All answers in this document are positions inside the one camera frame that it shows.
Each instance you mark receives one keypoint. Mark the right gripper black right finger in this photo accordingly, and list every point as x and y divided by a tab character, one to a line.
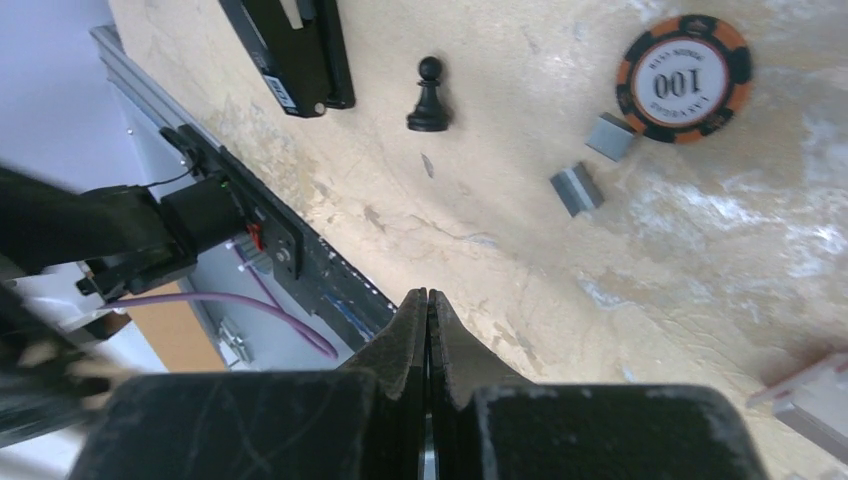
461	370

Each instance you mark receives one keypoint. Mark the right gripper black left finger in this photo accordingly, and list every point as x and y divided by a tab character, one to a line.
395	360

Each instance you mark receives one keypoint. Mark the grey staple strip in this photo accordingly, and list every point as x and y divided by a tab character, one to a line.
611	137
576	189

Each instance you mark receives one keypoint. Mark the black stapler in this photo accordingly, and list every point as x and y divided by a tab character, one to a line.
305	68

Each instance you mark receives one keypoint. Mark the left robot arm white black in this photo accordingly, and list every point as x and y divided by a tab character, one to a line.
118	240

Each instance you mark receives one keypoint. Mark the black chess pawn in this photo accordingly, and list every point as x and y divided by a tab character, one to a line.
429	115

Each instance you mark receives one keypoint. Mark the red staple box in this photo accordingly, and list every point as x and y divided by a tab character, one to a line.
813	402

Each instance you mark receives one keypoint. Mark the orange black poker chip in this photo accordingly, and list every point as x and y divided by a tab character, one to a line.
684	79

